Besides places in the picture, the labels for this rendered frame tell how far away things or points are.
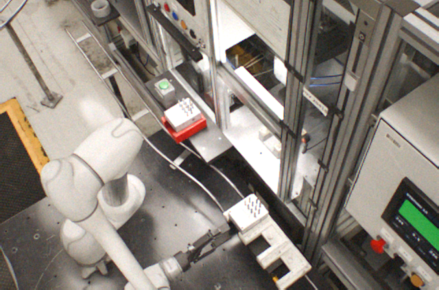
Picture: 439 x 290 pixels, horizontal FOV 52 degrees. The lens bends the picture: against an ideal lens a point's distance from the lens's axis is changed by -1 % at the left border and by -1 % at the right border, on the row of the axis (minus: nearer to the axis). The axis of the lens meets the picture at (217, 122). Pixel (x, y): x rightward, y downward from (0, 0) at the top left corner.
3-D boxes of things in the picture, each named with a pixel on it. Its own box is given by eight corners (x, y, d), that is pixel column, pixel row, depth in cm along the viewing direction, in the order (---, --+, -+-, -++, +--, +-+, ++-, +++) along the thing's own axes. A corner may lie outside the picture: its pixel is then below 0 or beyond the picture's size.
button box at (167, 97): (158, 99, 211) (153, 83, 201) (172, 91, 213) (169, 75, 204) (167, 110, 207) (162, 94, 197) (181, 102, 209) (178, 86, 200)
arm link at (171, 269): (169, 280, 160) (182, 270, 162) (156, 259, 165) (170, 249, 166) (172, 287, 168) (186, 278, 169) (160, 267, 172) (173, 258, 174)
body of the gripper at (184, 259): (184, 276, 169) (205, 262, 172) (181, 269, 162) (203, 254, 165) (173, 260, 173) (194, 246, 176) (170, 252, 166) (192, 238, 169)
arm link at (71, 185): (79, 230, 128) (114, 195, 133) (42, 191, 116) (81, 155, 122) (57, 212, 136) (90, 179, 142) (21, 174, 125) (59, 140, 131)
